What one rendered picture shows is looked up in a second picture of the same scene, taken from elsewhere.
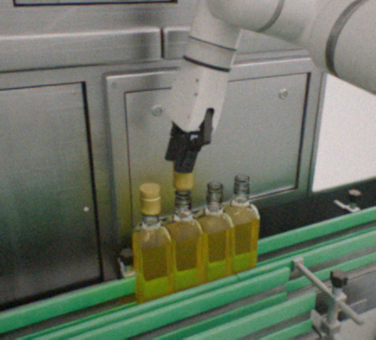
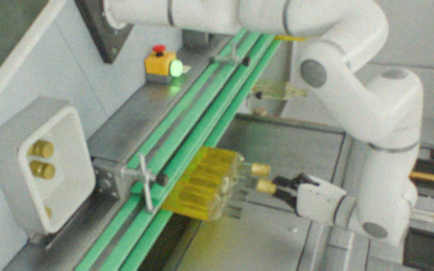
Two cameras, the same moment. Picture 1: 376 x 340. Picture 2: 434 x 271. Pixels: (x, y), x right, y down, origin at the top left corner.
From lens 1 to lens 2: 111 cm
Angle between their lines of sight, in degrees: 66
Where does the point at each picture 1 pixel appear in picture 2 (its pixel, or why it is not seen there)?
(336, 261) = (113, 242)
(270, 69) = not seen: outside the picture
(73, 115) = not seen: hidden behind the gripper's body
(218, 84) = (333, 192)
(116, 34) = not seen: hidden behind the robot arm
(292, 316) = (152, 158)
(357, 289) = (70, 243)
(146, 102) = (301, 225)
